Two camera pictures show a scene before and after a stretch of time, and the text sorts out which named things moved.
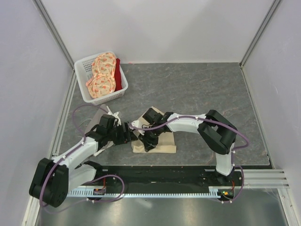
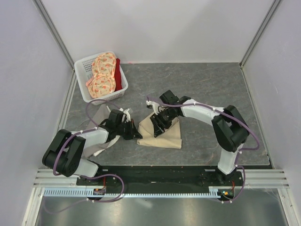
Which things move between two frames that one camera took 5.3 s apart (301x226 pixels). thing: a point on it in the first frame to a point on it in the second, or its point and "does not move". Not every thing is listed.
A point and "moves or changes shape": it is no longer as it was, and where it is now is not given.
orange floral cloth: x=103 y=81 does not move
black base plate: x=157 y=177 does not move
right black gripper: x=149 y=143 to x=158 y=125
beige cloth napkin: x=166 y=144 moves or changes shape
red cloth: x=117 y=76 does not move
